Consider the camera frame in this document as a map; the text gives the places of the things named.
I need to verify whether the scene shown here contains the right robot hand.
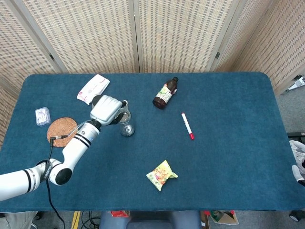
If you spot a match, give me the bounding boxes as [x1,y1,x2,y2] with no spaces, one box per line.
[289,140,305,187]

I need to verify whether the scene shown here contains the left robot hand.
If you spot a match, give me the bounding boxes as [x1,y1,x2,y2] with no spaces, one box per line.
[90,94,129,126]

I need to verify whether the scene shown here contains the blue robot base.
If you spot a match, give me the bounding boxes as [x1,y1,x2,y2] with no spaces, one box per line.
[99,210,202,229]

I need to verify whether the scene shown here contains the tall clear glass jar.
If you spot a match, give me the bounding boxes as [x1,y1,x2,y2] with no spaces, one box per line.
[118,100,136,137]

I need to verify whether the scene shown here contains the black metal bar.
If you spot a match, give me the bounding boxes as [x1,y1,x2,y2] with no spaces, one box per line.
[287,132,305,144]

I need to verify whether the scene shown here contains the white pink tissue packet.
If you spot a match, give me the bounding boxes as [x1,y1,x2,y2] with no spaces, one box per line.
[76,73,111,105]

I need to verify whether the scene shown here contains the round woven rattan coaster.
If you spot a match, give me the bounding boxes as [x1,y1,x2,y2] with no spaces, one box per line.
[46,116,79,148]

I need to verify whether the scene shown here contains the brown glass bottle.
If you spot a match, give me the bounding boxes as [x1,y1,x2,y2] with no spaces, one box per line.
[152,76,179,111]

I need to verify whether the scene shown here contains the black caster wheel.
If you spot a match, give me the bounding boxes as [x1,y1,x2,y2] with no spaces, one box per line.
[289,209,305,223]

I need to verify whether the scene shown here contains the small clear plastic box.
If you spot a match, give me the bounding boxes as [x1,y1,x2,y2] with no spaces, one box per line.
[35,107,51,126]

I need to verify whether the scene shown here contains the white stand leg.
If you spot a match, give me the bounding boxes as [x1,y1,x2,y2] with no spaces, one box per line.
[285,74,305,95]

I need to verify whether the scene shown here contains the blue table cloth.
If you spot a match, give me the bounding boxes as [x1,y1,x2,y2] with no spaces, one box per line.
[0,72,305,213]

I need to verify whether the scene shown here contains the woven folding screen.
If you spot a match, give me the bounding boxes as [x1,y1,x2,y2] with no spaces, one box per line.
[0,0,305,148]

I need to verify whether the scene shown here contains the red-capped white marker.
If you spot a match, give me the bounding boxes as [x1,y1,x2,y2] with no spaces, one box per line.
[181,112,195,141]

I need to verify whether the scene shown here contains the yellow-green snack packet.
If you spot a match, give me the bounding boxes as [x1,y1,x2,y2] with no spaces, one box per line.
[145,159,179,192]

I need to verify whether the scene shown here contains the cardboard box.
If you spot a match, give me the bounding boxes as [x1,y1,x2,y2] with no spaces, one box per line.
[201,209,239,226]

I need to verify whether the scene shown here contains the red packet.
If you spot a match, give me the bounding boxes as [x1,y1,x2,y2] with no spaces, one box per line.
[111,210,131,218]

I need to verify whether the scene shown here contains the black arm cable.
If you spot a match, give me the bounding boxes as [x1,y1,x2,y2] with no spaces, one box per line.
[44,122,80,229]

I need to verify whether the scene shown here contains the black floor cables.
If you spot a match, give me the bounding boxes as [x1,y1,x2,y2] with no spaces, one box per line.
[81,211,101,229]

